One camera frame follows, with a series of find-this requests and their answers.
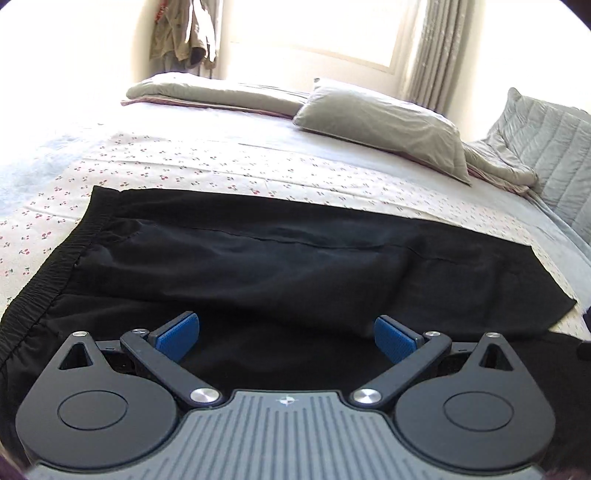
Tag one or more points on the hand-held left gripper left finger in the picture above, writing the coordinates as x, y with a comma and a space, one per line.
178, 334

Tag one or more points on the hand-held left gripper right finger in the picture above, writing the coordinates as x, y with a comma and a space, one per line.
392, 337

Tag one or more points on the black pants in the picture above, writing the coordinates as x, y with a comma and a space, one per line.
277, 258

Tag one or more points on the crumpled grey blanket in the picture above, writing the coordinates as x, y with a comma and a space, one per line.
498, 168

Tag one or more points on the grey pillow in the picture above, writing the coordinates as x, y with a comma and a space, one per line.
207, 90
383, 124

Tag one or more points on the grey pillow far left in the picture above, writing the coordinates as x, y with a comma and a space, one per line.
207, 90

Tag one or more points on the grey quilted blanket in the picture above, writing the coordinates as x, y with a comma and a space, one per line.
545, 138

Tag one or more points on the grey curtain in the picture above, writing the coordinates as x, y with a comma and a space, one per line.
438, 55

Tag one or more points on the hanging clothes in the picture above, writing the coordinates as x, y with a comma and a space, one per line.
175, 32

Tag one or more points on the bright window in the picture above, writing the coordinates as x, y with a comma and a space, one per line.
323, 27

